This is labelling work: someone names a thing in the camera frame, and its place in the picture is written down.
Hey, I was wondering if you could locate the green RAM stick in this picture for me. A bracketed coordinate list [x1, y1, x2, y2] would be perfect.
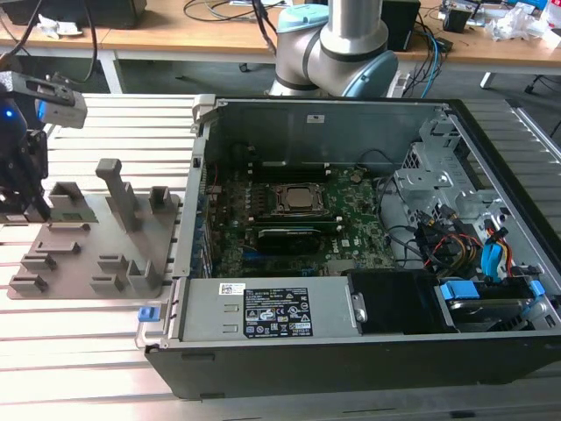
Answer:
[0, 209, 98, 225]
[257, 160, 326, 171]

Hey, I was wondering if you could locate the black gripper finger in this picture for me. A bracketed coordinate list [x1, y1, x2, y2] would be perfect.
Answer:
[21, 177, 52, 223]

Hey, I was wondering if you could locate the grey power supply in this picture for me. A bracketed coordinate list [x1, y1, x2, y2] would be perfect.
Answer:
[177, 275, 354, 346]

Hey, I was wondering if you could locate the blue disk carrier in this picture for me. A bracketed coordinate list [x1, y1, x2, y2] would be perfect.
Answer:
[439, 280, 545, 308]

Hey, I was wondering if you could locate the green motherboard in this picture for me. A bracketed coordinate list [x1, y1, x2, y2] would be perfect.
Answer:
[205, 161, 398, 280]

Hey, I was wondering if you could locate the black wire bundle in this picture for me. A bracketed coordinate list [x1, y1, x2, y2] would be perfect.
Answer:
[415, 209, 483, 274]

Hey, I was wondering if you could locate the white power strip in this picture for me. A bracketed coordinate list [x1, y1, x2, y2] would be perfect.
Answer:
[385, 71, 411, 98]

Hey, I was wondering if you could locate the wooden desk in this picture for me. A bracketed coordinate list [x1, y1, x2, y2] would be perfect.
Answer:
[0, 0, 561, 96]

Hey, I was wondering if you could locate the black box on desk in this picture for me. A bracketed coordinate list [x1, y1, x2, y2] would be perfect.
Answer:
[0, 0, 148, 30]

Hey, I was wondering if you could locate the silver hard disk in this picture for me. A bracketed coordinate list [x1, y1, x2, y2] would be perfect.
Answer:
[449, 299, 525, 328]

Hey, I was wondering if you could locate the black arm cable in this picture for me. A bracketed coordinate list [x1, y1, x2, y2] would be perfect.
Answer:
[0, 0, 45, 61]

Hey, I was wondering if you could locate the blue cable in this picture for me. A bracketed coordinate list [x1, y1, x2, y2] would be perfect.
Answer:
[426, 33, 444, 100]

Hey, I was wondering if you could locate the open black PC case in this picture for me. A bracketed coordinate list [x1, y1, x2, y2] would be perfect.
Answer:
[135, 94, 561, 400]

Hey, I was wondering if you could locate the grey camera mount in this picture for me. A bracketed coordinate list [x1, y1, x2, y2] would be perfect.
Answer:
[7, 71, 80, 107]

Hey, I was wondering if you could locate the black graphics card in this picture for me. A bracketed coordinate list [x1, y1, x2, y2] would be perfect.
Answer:
[256, 225, 323, 256]

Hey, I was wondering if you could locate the black plastic shroud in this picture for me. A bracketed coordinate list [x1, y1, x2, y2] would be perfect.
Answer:
[347, 269, 444, 337]

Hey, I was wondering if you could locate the metal socket cover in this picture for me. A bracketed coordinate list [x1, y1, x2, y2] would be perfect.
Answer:
[268, 181, 330, 217]

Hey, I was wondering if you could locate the silver CPU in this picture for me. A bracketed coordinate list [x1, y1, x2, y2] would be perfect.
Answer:
[281, 185, 320, 210]

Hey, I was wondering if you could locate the crumpled white paper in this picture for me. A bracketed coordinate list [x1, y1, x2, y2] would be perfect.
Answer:
[36, 12, 83, 41]

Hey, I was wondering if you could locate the small black device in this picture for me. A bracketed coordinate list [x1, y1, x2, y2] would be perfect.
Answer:
[442, 5, 475, 32]

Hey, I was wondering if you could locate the black speaker box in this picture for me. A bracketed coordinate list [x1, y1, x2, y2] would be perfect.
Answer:
[382, 0, 423, 54]

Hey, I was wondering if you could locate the grey parts rack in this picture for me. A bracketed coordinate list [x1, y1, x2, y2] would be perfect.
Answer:
[7, 157, 183, 302]

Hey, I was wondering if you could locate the metal drive cage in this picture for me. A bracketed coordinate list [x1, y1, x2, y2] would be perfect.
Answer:
[394, 116, 516, 232]

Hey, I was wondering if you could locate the crumpled clear plastic bag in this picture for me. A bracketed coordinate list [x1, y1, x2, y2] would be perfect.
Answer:
[485, 3, 545, 43]

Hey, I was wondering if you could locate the blue flat wire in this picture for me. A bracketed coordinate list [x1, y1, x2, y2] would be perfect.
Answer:
[480, 225, 506, 278]

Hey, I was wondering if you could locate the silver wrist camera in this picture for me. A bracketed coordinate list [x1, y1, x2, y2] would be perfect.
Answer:
[35, 92, 89, 130]

